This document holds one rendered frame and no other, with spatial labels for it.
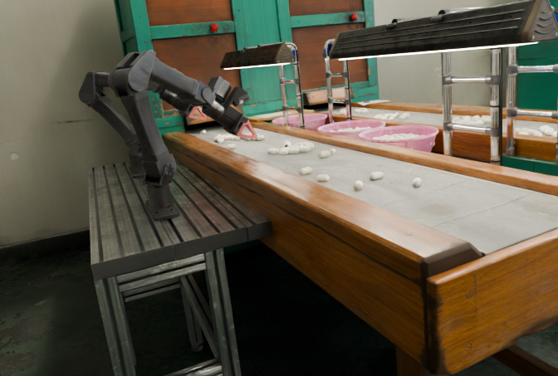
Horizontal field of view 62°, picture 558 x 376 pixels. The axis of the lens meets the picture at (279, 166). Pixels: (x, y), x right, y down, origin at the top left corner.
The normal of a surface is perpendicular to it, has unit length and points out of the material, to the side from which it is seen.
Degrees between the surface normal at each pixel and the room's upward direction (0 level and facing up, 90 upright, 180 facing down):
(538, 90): 90
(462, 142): 90
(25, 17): 90
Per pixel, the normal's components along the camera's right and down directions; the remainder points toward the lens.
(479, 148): -0.90, 0.19
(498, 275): 0.43, 0.16
